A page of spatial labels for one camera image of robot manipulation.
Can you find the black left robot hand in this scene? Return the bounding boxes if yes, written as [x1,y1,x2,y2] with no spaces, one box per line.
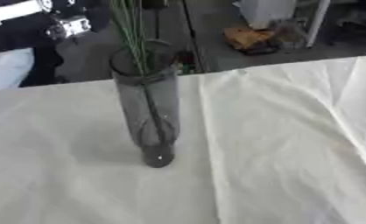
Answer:
[83,0,113,33]

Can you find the grey glass cylinder vase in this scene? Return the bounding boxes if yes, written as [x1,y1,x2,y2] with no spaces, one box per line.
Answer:
[108,38,182,169]

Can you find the green flower stems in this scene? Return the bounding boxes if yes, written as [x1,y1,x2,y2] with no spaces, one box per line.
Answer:
[108,0,168,147]

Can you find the pale blue white object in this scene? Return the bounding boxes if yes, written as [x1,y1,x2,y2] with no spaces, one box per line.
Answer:
[0,47,36,91]

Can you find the orange brown bag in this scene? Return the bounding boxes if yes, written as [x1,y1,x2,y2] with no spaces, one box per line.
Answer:
[222,25,286,56]

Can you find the white box appliance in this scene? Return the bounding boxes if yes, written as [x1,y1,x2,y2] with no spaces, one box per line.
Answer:
[236,0,299,31]

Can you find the white post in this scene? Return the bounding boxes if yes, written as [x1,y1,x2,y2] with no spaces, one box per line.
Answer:
[304,0,332,49]

